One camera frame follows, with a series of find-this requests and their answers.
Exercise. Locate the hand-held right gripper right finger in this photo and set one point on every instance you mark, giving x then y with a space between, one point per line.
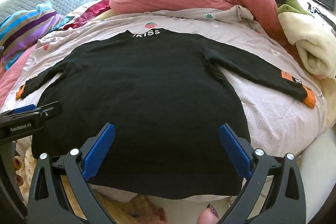
233 150

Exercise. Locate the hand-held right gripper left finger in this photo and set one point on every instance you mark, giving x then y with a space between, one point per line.
99 150

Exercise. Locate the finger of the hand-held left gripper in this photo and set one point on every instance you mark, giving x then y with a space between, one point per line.
52 109
23 109

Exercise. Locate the black t-shirt with print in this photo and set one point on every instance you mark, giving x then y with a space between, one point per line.
147 98

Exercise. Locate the person's right hand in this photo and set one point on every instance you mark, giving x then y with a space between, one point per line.
208 216

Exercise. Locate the pink quilted bedspread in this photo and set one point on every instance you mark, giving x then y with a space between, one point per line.
13 74

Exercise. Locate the strawberry print quilt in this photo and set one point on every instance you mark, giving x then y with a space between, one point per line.
262 98

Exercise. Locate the yellow fleece fabric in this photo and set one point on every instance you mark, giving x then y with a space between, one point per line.
118 209

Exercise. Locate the striped colourful blanket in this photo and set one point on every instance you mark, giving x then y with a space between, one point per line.
29 29

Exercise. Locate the red ruffled cloth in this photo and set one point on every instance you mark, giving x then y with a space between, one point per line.
89 12

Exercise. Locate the cream fleece blanket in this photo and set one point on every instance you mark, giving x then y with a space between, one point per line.
312 48

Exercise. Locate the green cloth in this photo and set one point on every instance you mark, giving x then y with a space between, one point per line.
294 3

